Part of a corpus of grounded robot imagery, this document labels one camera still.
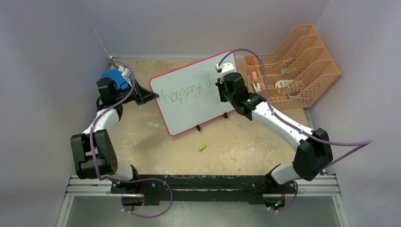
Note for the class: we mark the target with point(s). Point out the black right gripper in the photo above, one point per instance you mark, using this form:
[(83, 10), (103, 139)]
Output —
[(221, 86)]

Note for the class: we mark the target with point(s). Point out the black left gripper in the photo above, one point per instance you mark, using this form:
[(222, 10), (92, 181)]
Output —
[(142, 96)]

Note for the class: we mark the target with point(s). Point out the pink framed whiteboard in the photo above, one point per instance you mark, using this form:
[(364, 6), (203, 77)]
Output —
[(188, 96)]

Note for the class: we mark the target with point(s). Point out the green marker cap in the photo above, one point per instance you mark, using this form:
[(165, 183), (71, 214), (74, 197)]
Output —
[(202, 148)]

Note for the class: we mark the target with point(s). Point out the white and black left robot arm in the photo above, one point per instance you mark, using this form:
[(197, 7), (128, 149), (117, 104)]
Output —
[(93, 152)]

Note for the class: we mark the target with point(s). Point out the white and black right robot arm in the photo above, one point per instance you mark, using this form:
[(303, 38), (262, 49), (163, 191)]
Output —
[(313, 152)]

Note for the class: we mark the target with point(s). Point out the blue box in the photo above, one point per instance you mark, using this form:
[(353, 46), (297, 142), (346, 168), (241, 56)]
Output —
[(117, 77)]

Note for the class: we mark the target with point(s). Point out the white stapler in organizer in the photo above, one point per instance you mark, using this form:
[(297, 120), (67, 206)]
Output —
[(256, 87)]

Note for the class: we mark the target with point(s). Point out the white remote in organizer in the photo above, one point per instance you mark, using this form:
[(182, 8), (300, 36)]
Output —
[(283, 83)]

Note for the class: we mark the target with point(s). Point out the orange plastic desk organizer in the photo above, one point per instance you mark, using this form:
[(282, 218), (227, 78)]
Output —
[(303, 57)]

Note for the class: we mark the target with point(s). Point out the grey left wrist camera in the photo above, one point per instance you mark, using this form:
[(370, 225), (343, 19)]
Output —
[(125, 73)]

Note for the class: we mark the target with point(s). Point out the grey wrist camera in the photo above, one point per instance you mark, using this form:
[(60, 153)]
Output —
[(125, 73), (225, 68)]

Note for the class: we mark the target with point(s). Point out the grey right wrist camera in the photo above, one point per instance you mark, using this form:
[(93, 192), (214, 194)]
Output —
[(225, 68)]

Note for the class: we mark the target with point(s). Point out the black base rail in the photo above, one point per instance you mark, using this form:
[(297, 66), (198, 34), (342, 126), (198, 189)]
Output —
[(253, 189)]

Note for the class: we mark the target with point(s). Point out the aluminium frame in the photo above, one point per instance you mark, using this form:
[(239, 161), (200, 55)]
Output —
[(235, 146)]

